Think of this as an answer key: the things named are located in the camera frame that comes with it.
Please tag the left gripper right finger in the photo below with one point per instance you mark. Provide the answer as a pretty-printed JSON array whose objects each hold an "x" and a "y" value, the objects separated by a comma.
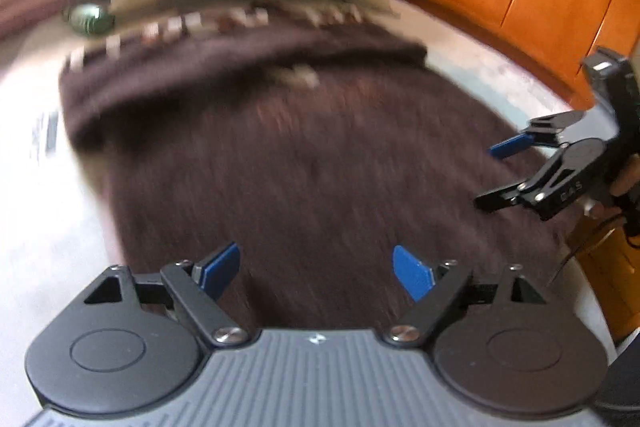
[{"x": 436, "y": 292}]

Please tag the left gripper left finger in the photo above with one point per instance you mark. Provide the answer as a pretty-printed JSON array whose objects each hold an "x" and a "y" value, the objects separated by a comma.
[{"x": 194, "y": 289}]

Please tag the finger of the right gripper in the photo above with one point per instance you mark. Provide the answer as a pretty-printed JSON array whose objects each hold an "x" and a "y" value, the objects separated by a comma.
[
  {"x": 515, "y": 194},
  {"x": 544, "y": 131}
]

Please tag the dark brown knit sweater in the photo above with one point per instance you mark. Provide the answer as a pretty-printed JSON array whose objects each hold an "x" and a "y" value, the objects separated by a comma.
[{"x": 317, "y": 141}]

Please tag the person's right hand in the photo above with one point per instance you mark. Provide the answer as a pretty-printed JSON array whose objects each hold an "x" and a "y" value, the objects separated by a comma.
[{"x": 627, "y": 179}]

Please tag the green glass bottle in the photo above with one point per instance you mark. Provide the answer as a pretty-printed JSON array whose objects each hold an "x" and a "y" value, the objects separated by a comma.
[{"x": 88, "y": 19}]

